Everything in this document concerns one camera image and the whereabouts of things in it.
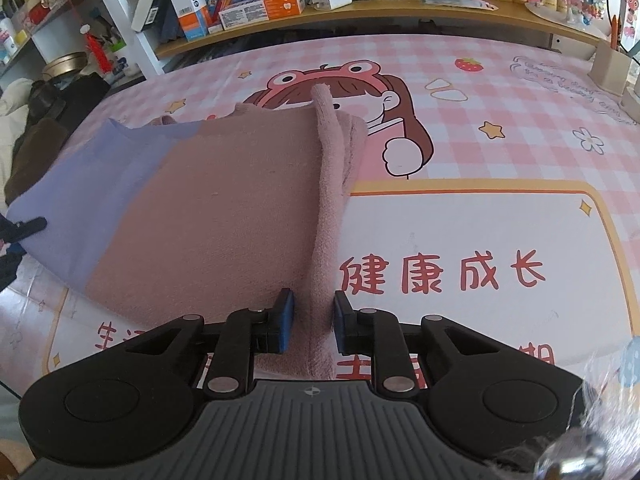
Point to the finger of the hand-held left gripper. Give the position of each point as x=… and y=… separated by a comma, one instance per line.
x=9, y=265
x=20, y=229

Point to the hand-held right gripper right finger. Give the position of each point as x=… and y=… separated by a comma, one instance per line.
x=340, y=326

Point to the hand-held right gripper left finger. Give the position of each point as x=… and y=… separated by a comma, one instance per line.
x=286, y=321

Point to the pink and lilac sweater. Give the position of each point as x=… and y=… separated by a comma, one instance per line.
x=225, y=220

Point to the dark clothes pile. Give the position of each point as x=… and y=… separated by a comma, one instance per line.
x=50, y=125

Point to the round gold tin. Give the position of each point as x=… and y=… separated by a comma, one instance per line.
x=65, y=64

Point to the pink checked printed table mat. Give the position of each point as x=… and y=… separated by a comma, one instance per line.
x=475, y=220

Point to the red tassel ornament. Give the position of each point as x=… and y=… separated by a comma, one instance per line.
x=97, y=50

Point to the white shelving rack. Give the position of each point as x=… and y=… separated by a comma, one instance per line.
x=132, y=40

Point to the clear plastic wrap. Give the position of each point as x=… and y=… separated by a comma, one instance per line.
x=600, y=410

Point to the white blue orange box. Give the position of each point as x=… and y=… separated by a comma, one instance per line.
x=187, y=7

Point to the orange white toothpaste box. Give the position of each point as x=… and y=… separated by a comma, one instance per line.
x=262, y=9

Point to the wooden bookshelf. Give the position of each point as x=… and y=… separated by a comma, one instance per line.
x=400, y=16

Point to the white charger adapter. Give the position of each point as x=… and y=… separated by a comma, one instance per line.
x=332, y=0

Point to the flat blue packet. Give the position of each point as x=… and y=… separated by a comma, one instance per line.
x=460, y=3

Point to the beige pen holder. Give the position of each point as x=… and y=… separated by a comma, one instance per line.
x=610, y=67

